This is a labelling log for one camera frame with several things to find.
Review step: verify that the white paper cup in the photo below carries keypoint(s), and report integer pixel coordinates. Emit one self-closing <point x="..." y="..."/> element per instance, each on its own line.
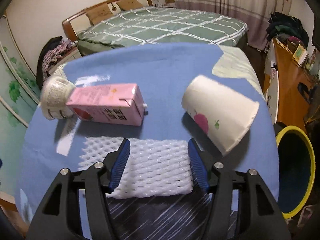
<point x="220" y="105"/>

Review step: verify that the yellow rimmed dark trash bin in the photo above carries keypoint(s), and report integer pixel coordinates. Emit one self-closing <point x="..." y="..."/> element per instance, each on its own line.
<point x="295" y="170"/>

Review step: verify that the striped pale curtain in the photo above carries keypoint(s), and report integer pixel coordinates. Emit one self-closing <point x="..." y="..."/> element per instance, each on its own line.
<point x="225" y="0"/>

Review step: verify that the pale green cloth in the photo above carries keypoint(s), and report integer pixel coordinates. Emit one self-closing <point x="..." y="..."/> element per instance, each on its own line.
<point x="240" y="65"/>

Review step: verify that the pink drink carton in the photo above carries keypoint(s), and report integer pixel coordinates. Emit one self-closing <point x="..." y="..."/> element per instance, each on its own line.
<point x="105" y="102"/>

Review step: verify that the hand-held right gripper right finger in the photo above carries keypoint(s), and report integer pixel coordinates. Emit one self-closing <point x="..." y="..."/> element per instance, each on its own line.
<point x="197" y="166"/>

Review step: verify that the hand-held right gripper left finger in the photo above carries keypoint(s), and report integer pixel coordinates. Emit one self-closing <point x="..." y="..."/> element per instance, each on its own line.
<point x="120" y="166"/>

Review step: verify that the pile of dark clothes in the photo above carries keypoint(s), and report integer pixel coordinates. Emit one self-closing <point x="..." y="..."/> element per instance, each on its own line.
<point x="287" y="27"/>

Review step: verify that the pile of patterned clothes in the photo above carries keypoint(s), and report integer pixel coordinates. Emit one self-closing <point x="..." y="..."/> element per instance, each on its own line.
<point x="50" y="55"/>

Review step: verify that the white plastic yogurt cup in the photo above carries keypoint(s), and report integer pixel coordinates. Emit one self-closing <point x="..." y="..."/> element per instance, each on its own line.
<point x="55" y="92"/>

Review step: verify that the wooden desk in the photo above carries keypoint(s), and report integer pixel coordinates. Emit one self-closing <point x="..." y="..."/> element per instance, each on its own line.
<point x="290" y="85"/>

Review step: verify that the leaf print wardrobe door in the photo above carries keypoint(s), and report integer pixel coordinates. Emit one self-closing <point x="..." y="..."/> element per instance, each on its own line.
<point x="15" y="80"/>

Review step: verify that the white foam net sleeve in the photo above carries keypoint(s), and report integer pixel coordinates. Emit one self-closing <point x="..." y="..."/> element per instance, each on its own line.
<point x="155" y="170"/>

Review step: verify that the brown headboard cushion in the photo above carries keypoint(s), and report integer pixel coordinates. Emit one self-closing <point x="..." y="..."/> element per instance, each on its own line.
<point x="128" y="4"/>
<point x="98" y="15"/>

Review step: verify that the blue cloth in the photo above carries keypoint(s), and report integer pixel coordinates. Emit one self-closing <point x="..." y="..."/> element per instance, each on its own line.
<point x="155" y="67"/>

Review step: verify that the wooden headboard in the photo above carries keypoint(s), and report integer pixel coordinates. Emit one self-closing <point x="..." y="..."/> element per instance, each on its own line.
<point x="75" y="22"/>

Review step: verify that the book on desk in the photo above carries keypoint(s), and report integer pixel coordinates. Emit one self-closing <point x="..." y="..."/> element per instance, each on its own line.
<point x="300" y="53"/>

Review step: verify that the dark striped cloth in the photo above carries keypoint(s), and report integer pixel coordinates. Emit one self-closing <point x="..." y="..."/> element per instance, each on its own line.
<point x="155" y="217"/>

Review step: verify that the bed with green checked quilt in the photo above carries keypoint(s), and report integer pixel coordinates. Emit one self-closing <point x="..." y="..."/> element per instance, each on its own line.
<point x="162" y="22"/>

